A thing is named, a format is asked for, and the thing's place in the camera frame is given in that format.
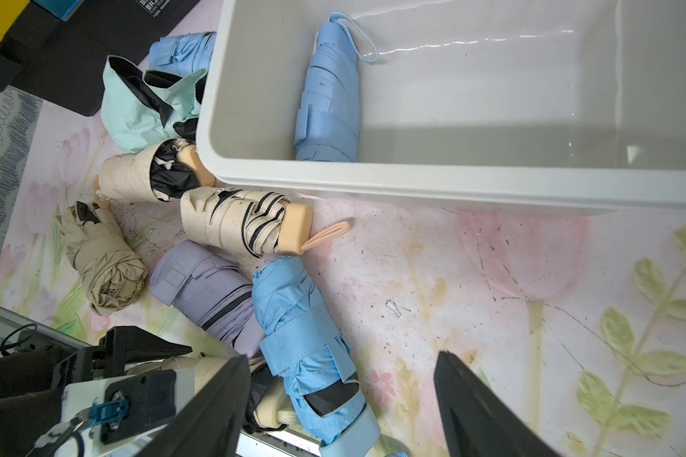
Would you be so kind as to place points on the mint green umbrella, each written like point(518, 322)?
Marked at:
point(141, 108)

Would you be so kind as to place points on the white plastic storage box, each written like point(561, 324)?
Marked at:
point(567, 104)

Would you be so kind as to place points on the crumpled beige umbrella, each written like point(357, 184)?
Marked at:
point(112, 275)

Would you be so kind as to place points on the lavender umbrella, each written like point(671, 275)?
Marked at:
point(212, 293)

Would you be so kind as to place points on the periwinkle blue folded umbrella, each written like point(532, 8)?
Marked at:
point(184, 54)

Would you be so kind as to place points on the beige umbrella black stripes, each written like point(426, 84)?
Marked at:
point(255, 222)

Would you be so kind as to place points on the light blue umbrella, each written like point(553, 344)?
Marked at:
point(328, 120)

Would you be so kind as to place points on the beige umbrella black inner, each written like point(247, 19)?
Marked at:
point(160, 173)

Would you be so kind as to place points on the large beige umbrella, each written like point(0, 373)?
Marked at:
point(268, 407)

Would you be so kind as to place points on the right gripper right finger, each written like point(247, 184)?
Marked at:
point(475, 421)

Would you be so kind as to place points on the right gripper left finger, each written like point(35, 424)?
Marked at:
point(210, 425)

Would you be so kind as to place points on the yellow black toolbox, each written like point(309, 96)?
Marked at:
point(57, 50)

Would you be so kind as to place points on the sky blue long umbrella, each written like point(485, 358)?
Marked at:
point(305, 348)

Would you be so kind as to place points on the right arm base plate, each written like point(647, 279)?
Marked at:
point(60, 399)

